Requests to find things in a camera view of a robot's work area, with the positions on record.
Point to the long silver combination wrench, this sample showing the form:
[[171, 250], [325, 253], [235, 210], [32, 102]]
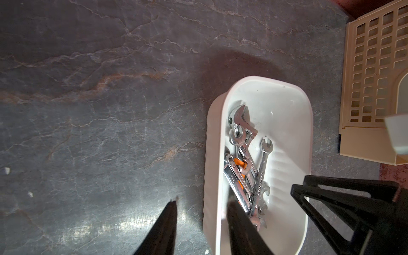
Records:
[[266, 147]]

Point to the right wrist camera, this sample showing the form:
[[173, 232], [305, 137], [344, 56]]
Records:
[[397, 128]]

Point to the small silver wrench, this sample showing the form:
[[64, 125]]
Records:
[[246, 172]]

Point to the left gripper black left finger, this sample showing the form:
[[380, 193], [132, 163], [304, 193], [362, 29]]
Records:
[[161, 238]]

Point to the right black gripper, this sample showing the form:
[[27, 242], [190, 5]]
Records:
[[377, 212]]

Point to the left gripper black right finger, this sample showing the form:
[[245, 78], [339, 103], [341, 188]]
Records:
[[244, 239]]

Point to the adjustable wrench orange handle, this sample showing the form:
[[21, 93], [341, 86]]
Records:
[[240, 116]]

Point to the silver end wrench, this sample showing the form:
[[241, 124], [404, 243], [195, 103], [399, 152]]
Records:
[[241, 139]]

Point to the silver wrench in box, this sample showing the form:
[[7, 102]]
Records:
[[230, 173]]

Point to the beige plastic file organizer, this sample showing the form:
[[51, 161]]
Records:
[[375, 62]]

